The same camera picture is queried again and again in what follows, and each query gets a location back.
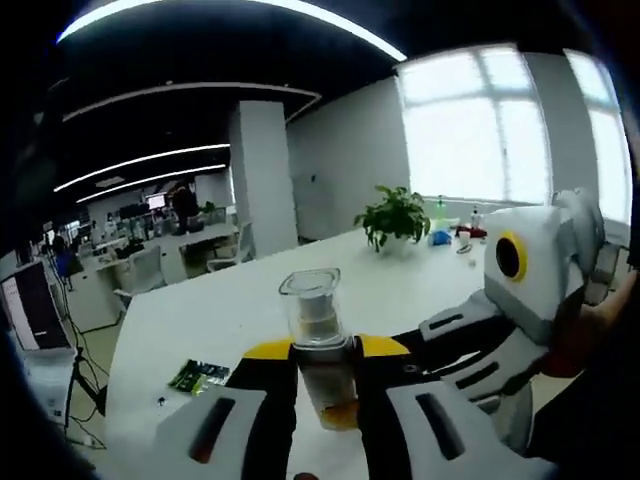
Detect small red bottles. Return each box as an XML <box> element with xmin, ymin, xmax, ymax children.
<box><xmin>453</xmin><ymin>223</ymin><xmax>490</xmax><ymax>242</ymax></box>

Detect bright window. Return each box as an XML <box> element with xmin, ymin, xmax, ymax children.
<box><xmin>394</xmin><ymin>44</ymin><xmax>631</xmax><ymax>221</ymax></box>

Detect black laptop stand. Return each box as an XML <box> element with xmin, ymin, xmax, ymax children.
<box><xmin>62</xmin><ymin>344</ymin><xmax>110</xmax><ymax>431</ymax></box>

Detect white office chair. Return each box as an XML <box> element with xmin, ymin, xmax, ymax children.
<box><xmin>206</xmin><ymin>221</ymin><xmax>255</xmax><ymax>274</ymax></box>
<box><xmin>127</xmin><ymin>243</ymin><xmax>165</xmax><ymax>292</ymax></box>

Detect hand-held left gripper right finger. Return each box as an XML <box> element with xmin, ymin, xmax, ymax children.
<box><xmin>352</xmin><ymin>334</ymin><xmax>559</xmax><ymax>480</ymax></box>

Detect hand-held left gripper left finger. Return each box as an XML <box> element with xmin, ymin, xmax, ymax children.
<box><xmin>156</xmin><ymin>337</ymin><xmax>297</xmax><ymax>480</ymax></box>

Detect white skincare bottle red collar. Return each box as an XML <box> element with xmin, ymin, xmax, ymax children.
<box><xmin>277</xmin><ymin>267</ymin><xmax>362</xmax><ymax>432</ymax></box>

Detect green skincare sachet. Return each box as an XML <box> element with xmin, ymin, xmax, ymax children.
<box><xmin>167</xmin><ymin>357</ymin><xmax>232</xmax><ymax>400</ymax></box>

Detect person's black shirt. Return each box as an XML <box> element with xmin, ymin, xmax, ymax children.
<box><xmin>524</xmin><ymin>319</ymin><xmax>640</xmax><ymax>480</ymax></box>

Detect open laptop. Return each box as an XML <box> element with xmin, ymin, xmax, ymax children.
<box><xmin>0</xmin><ymin>259</ymin><xmax>71</xmax><ymax>354</ymax></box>

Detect person's right hand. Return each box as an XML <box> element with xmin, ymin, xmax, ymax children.
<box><xmin>543</xmin><ymin>272</ymin><xmax>640</xmax><ymax>379</ymax></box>

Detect potted green plant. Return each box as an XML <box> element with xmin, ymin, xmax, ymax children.
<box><xmin>352</xmin><ymin>184</ymin><xmax>433</xmax><ymax>256</ymax></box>

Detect curved ceiling light strip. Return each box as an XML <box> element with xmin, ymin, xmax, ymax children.
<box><xmin>55</xmin><ymin>0</ymin><xmax>407</xmax><ymax>60</ymax></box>

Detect white pillar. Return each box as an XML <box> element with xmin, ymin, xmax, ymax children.
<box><xmin>228</xmin><ymin>99</ymin><xmax>300</xmax><ymax>261</ymax></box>

